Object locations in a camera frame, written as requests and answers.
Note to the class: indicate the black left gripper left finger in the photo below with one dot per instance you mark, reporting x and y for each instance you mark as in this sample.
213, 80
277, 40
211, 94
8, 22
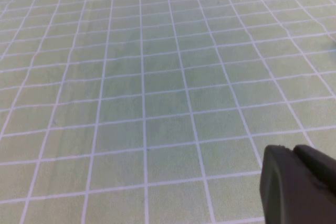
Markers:
283, 195

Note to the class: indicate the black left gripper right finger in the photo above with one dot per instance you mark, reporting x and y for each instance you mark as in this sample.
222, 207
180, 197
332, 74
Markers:
320, 166

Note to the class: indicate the green white-grid tablecloth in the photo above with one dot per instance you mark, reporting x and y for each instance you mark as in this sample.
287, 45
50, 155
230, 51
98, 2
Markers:
147, 82

